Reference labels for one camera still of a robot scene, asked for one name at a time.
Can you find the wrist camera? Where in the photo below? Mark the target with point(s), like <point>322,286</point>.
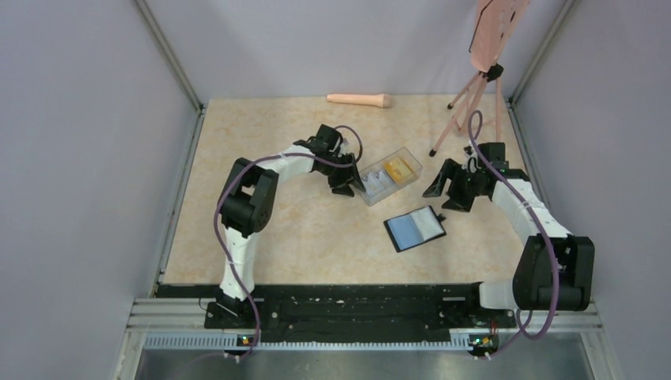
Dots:
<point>471,164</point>
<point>345,147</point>

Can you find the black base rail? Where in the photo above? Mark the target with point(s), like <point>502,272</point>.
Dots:
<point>348,314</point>

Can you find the gold credit card stack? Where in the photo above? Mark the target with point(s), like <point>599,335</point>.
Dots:
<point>399,170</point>

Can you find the black card holder wallet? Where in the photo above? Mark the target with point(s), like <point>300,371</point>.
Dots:
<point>415,228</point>

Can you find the silver credit card stack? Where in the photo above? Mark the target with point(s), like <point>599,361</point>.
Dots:
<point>377,182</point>

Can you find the clear plastic card box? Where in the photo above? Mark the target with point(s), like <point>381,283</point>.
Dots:
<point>402,153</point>

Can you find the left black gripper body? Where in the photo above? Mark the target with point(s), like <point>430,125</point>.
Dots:
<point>338,176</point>

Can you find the pink tripod stand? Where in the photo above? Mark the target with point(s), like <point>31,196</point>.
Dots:
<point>472,93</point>

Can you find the pink board on tripod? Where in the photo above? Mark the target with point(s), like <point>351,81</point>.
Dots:
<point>495,21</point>

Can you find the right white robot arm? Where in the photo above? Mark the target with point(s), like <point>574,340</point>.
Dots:
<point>555,269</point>

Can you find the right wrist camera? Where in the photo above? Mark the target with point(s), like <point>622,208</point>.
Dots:
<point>471,164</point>

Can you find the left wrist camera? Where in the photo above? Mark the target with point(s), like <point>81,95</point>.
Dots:
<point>345,147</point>

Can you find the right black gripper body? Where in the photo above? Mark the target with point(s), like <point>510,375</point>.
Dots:
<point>464,184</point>

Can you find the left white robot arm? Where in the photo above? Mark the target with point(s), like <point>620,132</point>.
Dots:
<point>246,203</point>

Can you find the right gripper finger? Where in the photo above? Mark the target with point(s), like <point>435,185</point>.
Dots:
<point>459,202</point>
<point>445,173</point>

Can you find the pink microphone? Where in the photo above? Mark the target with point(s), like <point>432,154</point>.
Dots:
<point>378,100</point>

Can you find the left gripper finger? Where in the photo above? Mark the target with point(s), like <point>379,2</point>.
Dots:
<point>356,181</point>
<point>344,190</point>

